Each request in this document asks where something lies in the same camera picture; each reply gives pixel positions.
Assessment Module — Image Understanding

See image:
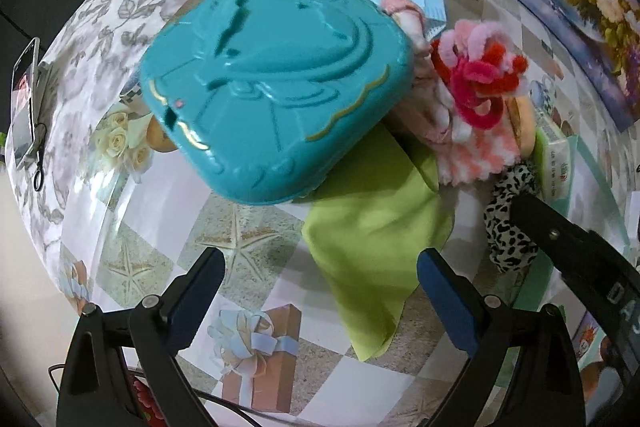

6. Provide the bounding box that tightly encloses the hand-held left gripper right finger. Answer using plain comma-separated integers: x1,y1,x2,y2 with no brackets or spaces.
416,248,587,427

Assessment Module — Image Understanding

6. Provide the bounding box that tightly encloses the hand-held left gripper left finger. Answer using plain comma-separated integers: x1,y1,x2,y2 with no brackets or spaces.
56,247,227,427

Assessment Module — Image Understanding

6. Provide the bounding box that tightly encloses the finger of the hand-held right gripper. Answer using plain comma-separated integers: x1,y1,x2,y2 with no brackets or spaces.
507,192,596,279

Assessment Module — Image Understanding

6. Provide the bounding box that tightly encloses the leopard print scrunchie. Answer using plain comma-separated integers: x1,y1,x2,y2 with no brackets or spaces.
482,159,543,273

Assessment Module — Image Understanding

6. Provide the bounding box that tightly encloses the purple wipes pack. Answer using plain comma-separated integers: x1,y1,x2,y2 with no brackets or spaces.
575,311,610,364

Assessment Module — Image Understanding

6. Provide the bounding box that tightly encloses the white tray with teal rim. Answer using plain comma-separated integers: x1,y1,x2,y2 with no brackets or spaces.
500,127,633,388

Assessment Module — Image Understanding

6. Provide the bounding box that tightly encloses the green wipes pack with logo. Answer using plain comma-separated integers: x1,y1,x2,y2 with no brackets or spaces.
532,114,576,202

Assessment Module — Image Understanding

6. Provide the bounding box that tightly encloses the green cloth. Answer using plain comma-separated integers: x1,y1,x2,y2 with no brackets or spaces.
300,122,456,363

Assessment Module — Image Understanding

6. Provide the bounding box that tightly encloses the pink white striped towel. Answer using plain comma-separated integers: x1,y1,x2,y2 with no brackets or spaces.
395,22,523,185

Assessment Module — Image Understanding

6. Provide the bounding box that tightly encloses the round beige sponge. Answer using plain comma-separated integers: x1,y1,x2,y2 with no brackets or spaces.
507,97,538,158

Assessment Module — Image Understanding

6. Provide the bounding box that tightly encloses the red pink pipe cleaner flower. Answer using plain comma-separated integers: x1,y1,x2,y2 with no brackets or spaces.
431,21,530,130

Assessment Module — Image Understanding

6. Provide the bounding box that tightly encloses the teal plastic box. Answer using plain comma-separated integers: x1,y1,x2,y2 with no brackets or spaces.
139,0,415,208

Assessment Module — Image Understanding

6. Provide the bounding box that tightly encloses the smartphone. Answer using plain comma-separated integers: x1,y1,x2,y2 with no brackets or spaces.
11,37,42,170

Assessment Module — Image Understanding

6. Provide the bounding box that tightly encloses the pink white braided band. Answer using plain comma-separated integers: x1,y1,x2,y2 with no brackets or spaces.
380,0,431,32

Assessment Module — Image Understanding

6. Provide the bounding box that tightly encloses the thin black cable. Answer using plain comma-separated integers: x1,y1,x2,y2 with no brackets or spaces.
47,362,261,427

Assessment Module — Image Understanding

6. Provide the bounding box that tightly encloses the black phone strap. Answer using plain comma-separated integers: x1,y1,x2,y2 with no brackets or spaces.
30,122,49,192

